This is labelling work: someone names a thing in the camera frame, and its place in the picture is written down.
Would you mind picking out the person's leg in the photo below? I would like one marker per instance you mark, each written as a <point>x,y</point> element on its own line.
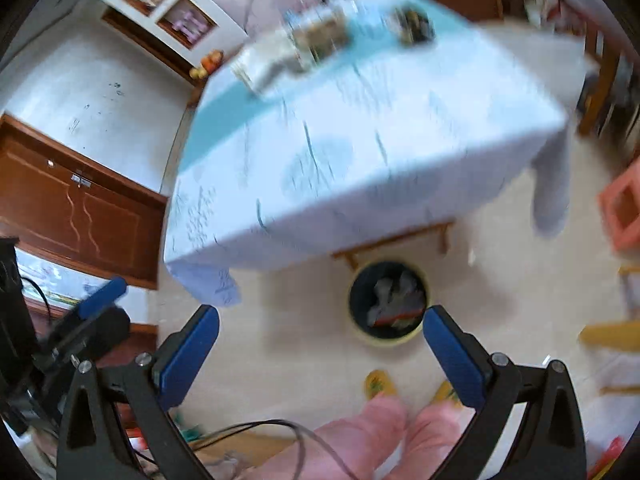
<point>430,440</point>
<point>340,440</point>

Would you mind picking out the long wooden TV cabinet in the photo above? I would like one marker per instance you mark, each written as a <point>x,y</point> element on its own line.
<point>460,0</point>

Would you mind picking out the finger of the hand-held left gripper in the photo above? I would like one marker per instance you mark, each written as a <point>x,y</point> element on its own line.
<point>100,297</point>
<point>107,330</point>

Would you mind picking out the low wooden side cabinet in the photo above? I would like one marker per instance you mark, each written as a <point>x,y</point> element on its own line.
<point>197,91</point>

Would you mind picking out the colourful printed board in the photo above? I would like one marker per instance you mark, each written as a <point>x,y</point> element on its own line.
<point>55,280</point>

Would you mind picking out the wooden table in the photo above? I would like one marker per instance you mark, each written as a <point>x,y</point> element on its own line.
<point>395,240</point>

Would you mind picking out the dining table with pink cloth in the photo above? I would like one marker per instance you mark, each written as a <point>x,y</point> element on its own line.
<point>600,75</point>

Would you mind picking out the person's left leg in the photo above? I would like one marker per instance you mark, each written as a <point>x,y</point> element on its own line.
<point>340,440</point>

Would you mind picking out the yellow plastic stool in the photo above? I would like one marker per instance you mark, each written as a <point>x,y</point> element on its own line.
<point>615,337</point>

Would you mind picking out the leaf print tablecloth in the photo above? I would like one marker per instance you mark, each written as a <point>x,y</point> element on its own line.
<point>375,150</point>

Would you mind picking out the pink plastic stool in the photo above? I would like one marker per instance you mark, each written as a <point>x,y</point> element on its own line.
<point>622,210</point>

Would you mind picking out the checkered box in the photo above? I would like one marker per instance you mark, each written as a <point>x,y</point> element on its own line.
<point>320,37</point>

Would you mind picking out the pink dumbbells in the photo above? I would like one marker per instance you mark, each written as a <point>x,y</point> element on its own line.
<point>190,26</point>

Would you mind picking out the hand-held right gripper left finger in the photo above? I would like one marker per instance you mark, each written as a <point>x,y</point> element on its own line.
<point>187,355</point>

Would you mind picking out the dark wrapper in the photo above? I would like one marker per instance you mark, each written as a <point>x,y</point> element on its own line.
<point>414,25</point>

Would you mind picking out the bowl of fruit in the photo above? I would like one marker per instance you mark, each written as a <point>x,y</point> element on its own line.
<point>206,65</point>

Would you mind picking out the white paper bag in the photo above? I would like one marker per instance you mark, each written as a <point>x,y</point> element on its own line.
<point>387,292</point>

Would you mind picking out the brown wooden door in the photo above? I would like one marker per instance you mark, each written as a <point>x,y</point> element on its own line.
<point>75,210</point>

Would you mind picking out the red packet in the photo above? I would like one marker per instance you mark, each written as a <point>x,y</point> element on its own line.
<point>400,320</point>

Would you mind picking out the person's right leg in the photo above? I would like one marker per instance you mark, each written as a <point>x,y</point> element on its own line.
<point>430,440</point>

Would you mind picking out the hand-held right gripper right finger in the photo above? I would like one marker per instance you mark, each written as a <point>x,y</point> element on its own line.
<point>452,355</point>

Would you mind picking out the round black trash bin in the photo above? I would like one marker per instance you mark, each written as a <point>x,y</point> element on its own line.
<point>356,310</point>

